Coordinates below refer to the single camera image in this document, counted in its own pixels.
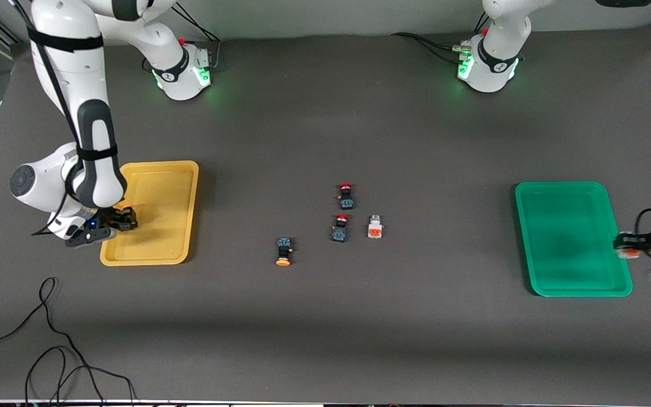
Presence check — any black arm base cable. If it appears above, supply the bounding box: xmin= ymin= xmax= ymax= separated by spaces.
xmin=390 ymin=11 xmax=490 ymax=63
xmin=167 ymin=3 xmax=223 ymax=71

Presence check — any yellow plastic tray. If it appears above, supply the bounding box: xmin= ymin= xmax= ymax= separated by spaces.
xmin=99 ymin=161 xmax=199 ymax=266

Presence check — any red cap push button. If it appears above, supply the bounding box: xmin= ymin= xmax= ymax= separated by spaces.
xmin=337 ymin=182 xmax=357 ymax=210
xmin=331 ymin=214 xmax=351 ymax=244

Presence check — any green plastic tray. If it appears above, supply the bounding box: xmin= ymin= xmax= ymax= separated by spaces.
xmin=515 ymin=181 xmax=633 ymax=297

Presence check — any long looped black cable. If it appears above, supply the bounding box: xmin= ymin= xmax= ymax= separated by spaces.
xmin=0 ymin=276 xmax=137 ymax=405

